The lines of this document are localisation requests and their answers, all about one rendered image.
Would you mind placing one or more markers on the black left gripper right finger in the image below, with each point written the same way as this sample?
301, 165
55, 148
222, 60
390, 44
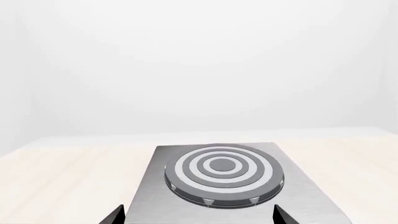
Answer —
283, 217

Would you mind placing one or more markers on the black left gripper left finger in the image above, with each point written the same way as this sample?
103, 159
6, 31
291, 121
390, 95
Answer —
115, 217

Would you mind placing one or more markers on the silver single-burner stove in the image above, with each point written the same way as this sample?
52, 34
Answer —
224, 172

